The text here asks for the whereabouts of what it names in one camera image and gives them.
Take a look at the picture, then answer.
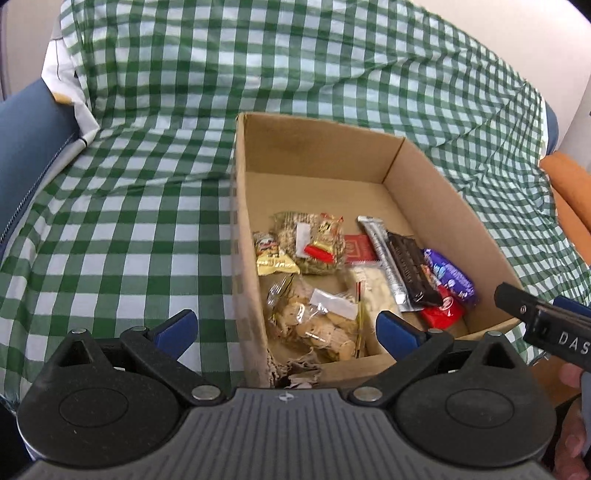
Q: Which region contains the clear bag of nuts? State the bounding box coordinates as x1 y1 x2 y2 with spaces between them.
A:
272 211 347 275

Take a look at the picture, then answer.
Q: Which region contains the brown cardboard box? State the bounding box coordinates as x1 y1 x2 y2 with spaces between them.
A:
230 112 525 388

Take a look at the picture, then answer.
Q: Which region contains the white paper bag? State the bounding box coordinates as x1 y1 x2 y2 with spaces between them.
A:
41 37 100 148

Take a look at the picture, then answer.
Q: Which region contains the person's right hand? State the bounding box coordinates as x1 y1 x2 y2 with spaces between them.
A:
553 364 591 480

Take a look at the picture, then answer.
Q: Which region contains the red snack packet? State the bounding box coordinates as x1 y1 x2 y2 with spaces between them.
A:
420 286 466 329

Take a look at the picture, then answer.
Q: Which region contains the green white checked cloth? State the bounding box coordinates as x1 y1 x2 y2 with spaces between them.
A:
0 0 591 402

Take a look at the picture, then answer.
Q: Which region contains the dark brown chocolate bar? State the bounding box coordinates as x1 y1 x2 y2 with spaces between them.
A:
387 232 444 308

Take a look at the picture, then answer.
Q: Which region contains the orange cushion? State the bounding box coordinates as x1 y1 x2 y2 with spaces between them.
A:
539 152 591 266

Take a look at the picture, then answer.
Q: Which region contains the yellow candy packet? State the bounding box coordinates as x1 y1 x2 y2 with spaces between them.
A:
253 231 301 276

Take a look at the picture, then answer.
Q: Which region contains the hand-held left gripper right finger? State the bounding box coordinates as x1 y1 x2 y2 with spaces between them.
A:
347 311 532 407

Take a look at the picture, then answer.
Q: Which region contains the purple candy packet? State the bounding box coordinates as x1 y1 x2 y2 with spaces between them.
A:
424 248 477 305

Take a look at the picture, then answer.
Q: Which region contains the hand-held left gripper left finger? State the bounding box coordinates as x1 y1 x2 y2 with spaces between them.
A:
44 310 227 404

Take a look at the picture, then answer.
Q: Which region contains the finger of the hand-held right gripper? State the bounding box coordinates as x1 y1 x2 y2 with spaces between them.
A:
553 295 591 321
494 282 555 324

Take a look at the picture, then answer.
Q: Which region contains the silver white snack bar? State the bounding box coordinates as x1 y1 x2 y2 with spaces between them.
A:
358 215 411 312

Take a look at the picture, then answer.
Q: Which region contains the red square packet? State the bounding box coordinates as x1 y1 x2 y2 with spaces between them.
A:
344 234 377 265

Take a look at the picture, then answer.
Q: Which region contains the clear bag of cookies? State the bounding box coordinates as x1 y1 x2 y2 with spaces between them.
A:
265 274 370 363

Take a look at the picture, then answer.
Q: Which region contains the clear bag of white candies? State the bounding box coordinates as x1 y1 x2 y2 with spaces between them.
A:
348 265 399 320

